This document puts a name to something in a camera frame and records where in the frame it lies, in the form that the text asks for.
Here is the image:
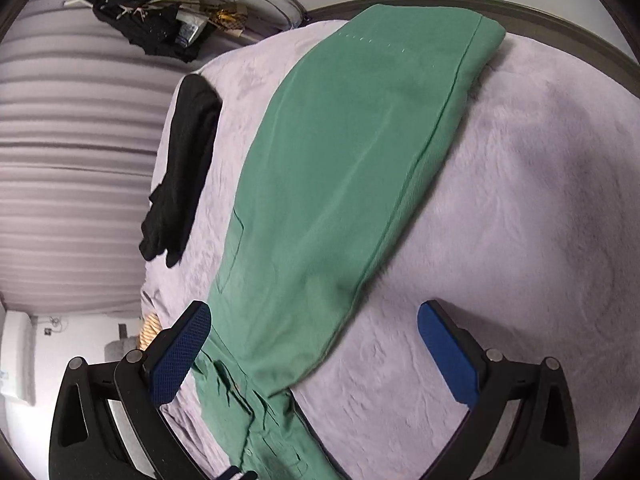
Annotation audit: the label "green work jacket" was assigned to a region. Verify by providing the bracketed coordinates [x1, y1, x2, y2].
[193, 6, 506, 479]

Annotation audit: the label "black clothes pile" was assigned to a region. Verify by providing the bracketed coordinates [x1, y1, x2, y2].
[81, 0, 203, 63]

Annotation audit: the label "beige striped cloth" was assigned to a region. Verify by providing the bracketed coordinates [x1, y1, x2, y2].
[137, 313, 163, 351]

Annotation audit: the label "black garment on bed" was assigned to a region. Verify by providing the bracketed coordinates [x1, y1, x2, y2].
[139, 74, 222, 268]

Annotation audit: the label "lilac plush bed blanket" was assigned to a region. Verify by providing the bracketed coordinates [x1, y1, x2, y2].
[141, 19, 640, 480]

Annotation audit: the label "grey curtain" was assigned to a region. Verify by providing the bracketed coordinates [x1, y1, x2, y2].
[1, 0, 188, 315]

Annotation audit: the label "cluttered items on shelf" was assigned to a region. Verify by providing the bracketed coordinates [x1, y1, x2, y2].
[166, 0, 248, 48]

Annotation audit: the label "clear plastic basin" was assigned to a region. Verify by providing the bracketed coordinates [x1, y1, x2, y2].
[233, 0, 307, 32]

